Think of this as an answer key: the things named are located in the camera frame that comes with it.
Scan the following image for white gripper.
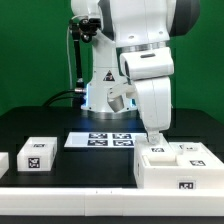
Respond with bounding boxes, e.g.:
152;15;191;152
120;47;174;144

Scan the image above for white cabinet door panel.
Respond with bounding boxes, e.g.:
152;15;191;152
135;139;176;162
170;142;224;169

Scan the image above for white cabinet body box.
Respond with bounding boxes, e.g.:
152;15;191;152
133;141;224;190

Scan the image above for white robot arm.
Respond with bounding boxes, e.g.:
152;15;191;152
70;0;200;145

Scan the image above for small white box with marker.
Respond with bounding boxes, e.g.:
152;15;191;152
17;137;57;172

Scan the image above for white block at left edge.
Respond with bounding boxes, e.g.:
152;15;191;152
0;152;9;179

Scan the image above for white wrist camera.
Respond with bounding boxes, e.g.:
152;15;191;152
107;82;136;112

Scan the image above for white front rail fence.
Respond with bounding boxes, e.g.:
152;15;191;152
0;188;224;217

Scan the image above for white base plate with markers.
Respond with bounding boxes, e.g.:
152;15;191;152
64;132;138;148

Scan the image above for black cables at robot base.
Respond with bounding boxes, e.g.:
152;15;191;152
42;87;88;108

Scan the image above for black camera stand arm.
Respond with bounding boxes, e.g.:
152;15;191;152
69;18;101;88

